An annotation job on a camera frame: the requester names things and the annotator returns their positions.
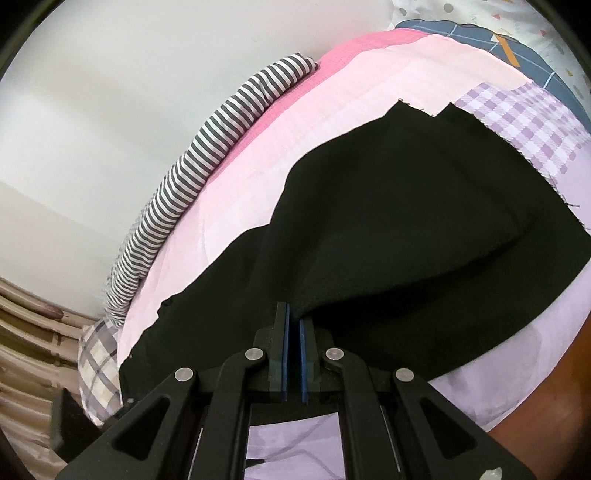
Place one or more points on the black pants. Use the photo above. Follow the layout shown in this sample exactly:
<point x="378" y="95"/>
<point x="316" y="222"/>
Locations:
<point x="392" y="221"/>

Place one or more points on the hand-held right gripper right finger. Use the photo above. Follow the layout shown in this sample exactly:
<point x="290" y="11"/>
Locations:
<point x="303" y="360"/>

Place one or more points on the white dotted quilt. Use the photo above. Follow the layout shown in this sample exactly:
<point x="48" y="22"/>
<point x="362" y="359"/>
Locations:
<point x="545" y="32"/>

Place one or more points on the grey beige plaid pillow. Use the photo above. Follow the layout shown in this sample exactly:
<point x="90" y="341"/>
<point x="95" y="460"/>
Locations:
<point x="99" y="364"/>

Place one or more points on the beige patterned curtain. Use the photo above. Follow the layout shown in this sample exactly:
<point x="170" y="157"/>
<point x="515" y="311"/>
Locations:
<point x="27" y="350"/>

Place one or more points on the pink purple patchwork bedsheet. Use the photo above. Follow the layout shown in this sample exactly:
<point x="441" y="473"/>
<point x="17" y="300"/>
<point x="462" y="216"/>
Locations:
<point x="369" y="83"/>

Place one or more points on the blue checked blanket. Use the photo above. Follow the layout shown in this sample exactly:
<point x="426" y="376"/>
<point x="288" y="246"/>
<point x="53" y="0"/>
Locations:
<point x="461" y="32"/>

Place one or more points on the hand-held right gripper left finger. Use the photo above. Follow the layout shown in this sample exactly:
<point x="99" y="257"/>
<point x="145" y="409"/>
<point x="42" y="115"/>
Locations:
<point x="284" y="355"/>

